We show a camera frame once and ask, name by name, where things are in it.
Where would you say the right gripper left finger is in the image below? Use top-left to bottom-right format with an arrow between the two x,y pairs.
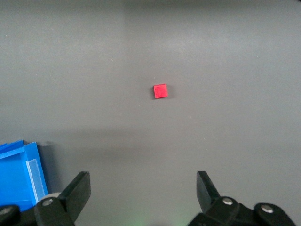
34,171 -> 91,226

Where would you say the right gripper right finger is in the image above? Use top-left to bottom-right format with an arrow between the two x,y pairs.
188,171 -> 259,226

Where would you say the red cube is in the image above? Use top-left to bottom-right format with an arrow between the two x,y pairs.
153,83 -> 169,99

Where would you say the blue plastic bin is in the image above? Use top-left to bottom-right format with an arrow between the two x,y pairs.
0,140 -> 49,212

